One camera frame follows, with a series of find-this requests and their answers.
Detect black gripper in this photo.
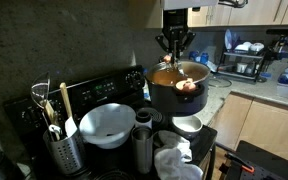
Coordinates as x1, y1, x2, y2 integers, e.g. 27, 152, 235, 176
155, 9, 197, 64

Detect black pot orange handles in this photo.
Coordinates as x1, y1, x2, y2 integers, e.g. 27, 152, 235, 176
145, 54, 212, 118

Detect black electric stove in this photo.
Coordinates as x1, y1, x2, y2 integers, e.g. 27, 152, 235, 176
2, 64, 218, 180

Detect blue plate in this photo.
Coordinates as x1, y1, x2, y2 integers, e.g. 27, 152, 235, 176
224, 28, 242, 52

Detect white rack bowl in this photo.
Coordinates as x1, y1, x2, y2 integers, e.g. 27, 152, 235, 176
249, 41, 265, 53
234, 41, 252, 53

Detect glass lid on counter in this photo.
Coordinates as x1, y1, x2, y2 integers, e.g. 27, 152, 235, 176
209, 73, 234, 89

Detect white mug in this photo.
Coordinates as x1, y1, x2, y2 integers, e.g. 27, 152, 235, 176
235, 62, 249, 74

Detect small white bowl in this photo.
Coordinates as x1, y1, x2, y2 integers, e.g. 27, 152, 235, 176
171, 114, 204, 140

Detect large white mixing bowl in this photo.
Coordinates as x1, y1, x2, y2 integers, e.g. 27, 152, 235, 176
78, 102, 137, 150

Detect wooden base cabinet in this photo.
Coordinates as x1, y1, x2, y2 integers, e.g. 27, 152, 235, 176
207, 91, 288, 168

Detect stainless steel cup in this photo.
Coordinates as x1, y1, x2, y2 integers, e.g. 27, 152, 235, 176
130, 126, 154, 175

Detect blue soap bottle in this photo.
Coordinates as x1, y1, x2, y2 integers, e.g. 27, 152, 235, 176
277, 65, 288, 85

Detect white cloth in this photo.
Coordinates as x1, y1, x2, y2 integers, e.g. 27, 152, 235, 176
152, 129, 204, 180

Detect orange black clamp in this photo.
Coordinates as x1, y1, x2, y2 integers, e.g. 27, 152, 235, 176
218, 151, 256, 175

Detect wooden spoon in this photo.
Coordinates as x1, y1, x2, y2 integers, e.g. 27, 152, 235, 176
43, 99, 58, 127

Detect black perforated table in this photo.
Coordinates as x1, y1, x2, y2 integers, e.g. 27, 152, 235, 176
223, 139, 288, 180

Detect perforated steel utensil holder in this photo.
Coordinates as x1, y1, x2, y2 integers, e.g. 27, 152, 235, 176
42, 128, 86, 176

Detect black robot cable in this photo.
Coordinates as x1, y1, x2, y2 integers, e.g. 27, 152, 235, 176
217, 0, 249, 9

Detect black wire dish rack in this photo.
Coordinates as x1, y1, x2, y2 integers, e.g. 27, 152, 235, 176
216, 46, 269, 83

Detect wooden wall cabinet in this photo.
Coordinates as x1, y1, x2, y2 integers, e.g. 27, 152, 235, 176
187, 0, 288, 28

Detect black camera bar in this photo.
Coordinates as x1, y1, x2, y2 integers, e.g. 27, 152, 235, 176
265, 27, 288, 36

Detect wooden handled white spatula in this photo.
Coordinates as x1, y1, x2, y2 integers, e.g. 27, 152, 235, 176
59, 82, 79, 138

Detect white handled utensil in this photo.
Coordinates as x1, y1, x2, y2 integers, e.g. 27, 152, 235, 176
48, 124, 64, 140

